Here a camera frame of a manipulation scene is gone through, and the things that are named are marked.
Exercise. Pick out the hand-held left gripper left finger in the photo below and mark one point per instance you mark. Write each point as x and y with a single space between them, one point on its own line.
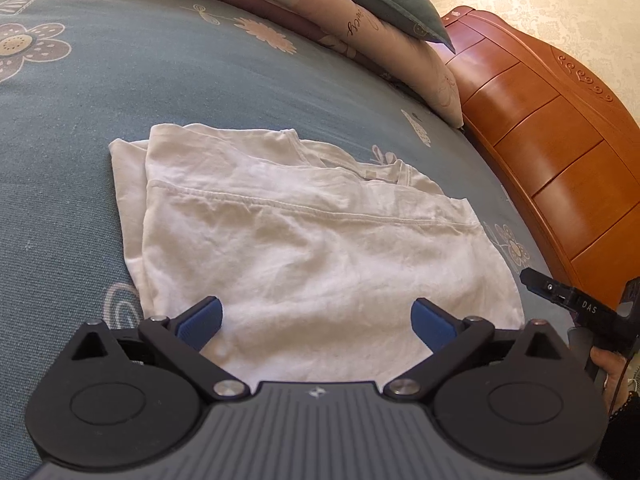
202 322

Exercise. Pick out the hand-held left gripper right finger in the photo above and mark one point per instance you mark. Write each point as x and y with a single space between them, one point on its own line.
430 327

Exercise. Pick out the white printed t-shirt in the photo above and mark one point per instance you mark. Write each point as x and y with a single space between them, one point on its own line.
310 260

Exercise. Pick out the person's right forearm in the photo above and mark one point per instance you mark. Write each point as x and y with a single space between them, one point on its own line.
627 445

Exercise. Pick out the person's right hand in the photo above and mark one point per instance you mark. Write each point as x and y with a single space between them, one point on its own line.
615 375

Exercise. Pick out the wooden headboard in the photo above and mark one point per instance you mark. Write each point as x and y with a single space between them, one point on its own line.
550 125

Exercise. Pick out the blue floral bed sheet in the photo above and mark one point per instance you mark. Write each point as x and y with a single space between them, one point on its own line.
125 85

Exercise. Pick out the pink floral folded quilt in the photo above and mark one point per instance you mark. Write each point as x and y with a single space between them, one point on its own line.
325 5

